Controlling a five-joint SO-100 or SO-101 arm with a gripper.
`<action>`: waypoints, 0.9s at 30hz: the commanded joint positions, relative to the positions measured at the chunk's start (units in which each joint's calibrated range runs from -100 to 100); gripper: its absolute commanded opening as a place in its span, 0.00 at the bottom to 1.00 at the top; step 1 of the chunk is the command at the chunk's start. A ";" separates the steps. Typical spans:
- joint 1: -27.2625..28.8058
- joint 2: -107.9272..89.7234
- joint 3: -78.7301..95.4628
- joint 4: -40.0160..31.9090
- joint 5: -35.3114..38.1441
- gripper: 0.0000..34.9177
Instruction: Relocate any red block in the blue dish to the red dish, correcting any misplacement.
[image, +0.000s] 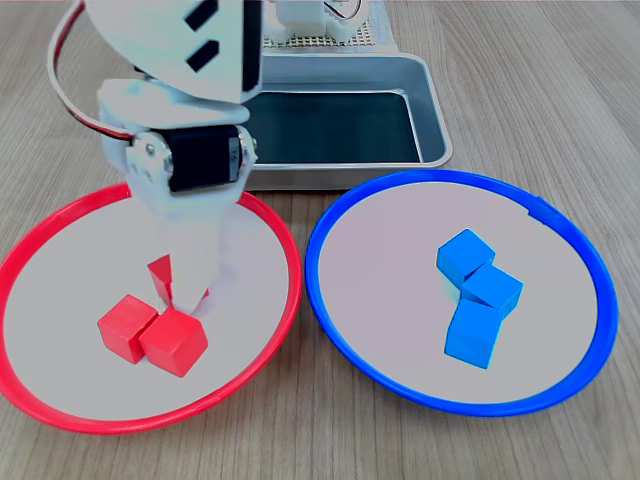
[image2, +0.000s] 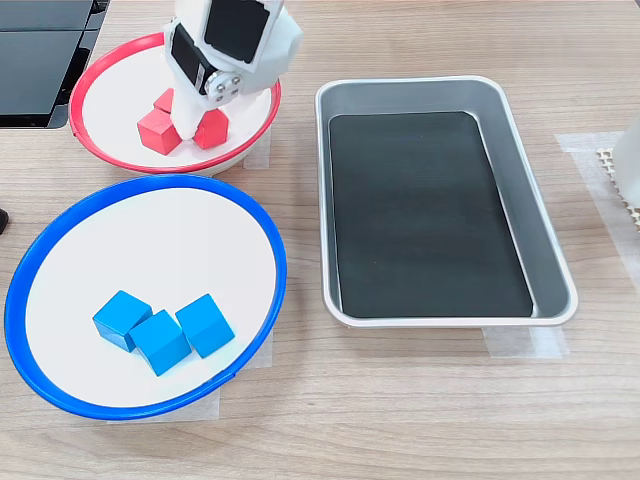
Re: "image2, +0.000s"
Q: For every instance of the red-rimmed white plate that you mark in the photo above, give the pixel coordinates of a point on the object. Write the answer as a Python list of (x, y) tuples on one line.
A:
[(115, 85)]

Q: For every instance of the clear tape strip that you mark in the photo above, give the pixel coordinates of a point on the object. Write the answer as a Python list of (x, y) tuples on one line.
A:
[(200, 407), (525, 342), (260, 150), (262, 350), (585, 150)]

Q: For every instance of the blue-rimmed white plate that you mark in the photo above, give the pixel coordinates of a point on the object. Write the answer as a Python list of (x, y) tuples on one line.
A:
[(125, 230)]

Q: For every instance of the red cube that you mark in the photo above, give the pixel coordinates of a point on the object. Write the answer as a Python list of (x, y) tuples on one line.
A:
[(212, 130), (157, 132), (164, 101)]

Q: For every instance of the pale perforated base plate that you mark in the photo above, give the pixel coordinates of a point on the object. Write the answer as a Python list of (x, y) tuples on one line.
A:
[(607, 165)]

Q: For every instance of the blue cube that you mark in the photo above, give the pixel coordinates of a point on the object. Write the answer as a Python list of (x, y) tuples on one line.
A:
[(160, 342), (120, 315), (205, 325)]

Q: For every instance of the small black object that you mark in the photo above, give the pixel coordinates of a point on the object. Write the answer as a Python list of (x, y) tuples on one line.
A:
[(3, 221)]

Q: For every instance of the black tray mat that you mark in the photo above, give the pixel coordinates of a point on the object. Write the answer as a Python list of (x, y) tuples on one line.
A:
[(425, 215)]

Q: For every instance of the black flat device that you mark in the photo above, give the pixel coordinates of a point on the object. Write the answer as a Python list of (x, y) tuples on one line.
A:
[(35, 75)]

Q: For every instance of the steel tray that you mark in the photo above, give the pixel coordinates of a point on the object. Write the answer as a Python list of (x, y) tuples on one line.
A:
[(555, 280)]

